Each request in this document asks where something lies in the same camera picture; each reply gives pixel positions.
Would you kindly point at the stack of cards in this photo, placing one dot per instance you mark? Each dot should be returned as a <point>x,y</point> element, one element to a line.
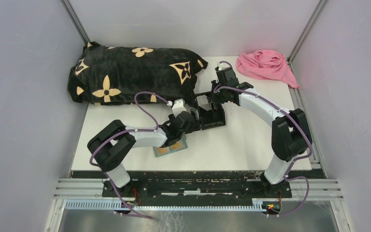
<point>203,102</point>

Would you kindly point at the gold credit card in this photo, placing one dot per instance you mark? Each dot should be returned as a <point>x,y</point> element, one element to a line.
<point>179,145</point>
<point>163,151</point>

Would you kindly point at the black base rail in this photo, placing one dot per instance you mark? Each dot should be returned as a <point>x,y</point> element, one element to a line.
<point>200,188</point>

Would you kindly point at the black floral pillow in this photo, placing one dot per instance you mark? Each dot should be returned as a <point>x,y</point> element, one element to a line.
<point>106,75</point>

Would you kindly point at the green card holder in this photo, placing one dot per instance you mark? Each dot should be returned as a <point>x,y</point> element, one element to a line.
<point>155,148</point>

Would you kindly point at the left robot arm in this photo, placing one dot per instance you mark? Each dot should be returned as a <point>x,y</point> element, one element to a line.
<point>110,146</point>

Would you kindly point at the pink cloth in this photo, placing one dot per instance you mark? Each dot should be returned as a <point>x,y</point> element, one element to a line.
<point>266,65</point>

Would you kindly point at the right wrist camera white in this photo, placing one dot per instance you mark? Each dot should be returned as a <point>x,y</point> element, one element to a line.
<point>223,66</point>

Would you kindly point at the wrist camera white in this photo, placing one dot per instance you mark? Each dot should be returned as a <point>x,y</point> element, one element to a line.
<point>178,106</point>
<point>223,66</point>

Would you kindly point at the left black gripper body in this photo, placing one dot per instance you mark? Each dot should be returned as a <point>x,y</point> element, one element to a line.
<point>195,126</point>

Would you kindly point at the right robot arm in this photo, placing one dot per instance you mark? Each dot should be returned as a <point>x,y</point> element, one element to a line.
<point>290,134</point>

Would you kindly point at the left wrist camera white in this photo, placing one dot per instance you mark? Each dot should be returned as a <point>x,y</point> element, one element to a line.
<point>178,106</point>

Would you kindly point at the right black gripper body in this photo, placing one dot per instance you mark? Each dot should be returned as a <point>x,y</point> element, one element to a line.
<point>219,97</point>

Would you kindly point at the black card box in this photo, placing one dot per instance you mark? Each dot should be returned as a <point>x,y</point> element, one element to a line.
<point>213,118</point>

